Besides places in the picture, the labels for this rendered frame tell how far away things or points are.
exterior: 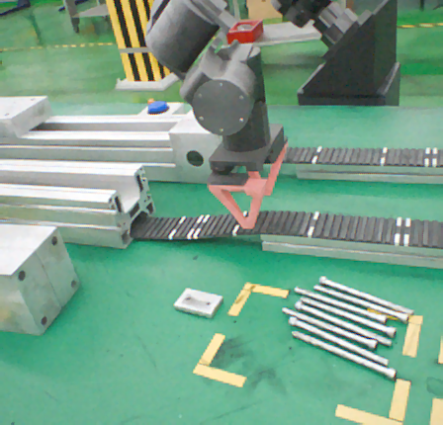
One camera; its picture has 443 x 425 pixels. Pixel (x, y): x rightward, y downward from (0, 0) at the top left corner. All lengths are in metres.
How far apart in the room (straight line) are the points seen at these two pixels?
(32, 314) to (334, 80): 0.78
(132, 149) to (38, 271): 0.33
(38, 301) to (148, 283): 0.13
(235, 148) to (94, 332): 0.27
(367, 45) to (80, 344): 0.78
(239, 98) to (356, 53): 0.64
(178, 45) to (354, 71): 0.62
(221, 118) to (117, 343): 0.28
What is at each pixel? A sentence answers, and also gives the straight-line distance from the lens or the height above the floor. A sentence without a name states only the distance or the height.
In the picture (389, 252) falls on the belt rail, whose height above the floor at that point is 0.79.
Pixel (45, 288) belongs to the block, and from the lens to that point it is 0.62.
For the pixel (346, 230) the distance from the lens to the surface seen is 0.61.
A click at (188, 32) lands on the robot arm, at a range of 0.53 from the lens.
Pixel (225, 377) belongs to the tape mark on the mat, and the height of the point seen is 0.78.
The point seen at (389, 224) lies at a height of 0.81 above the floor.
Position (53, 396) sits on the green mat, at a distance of 0.56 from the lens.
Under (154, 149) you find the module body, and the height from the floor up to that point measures 0.84.
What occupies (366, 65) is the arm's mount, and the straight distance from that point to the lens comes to 1.08.
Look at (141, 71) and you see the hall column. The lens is 4.17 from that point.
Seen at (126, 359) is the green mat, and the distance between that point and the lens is 0.56.
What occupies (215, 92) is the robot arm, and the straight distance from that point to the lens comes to 0.47.
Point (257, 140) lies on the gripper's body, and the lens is 0.56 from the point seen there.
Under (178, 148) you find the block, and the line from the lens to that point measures 0.81.
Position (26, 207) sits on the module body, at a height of 0.84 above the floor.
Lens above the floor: 1.17
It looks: 32 degrees down
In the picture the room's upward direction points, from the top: 11 degrees counter-clockwise
